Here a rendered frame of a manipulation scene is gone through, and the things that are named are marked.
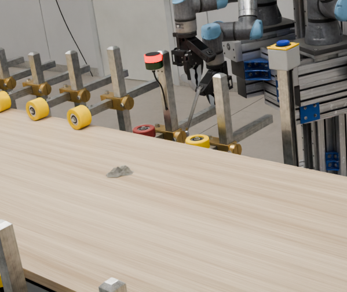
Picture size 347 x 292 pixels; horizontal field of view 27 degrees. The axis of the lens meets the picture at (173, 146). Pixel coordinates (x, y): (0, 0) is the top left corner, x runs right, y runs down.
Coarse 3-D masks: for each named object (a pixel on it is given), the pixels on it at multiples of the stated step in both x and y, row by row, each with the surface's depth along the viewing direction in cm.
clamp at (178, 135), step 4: (156, 128) 268; (160, 128) 267; (164, 128) 267; (180, 128) 265; (156, 132) 267; (160, 132) 266; (164, 132) 264; (168, 132) 263; (172, 132) 262; (176, 132) 262; (180, 132) 262; (184, 132) 263; (164, 136) 265; (168, 136) 264; (172, 136) 262; (176, 136) 261; (180, 136) 262; (184, 136) 263; (172, 140) 263; (176, 140) 261; (180, 140) 262; (184, 140) 264
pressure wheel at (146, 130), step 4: (136, 128) 260; (140, 128) 260; (144, 128) 259; (148, 128) 259; (152, 128) 258; (136, 132) 256; (140, 132) 256; (144, 132) 255; (148, 132) 256; (152, 132) 257; (152, 136) 257
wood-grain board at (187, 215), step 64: (0, 128) 281; (64, 128) 272; (0, 192) 222; (64, 192) 216; (128, 192) 210; (192, 192) 205; (256, 192) 200; (320, 192) 195; (64, 256) 180; (128, 256) 176; (192, 256) 172; (256, 256) 168; (320, 256) 165
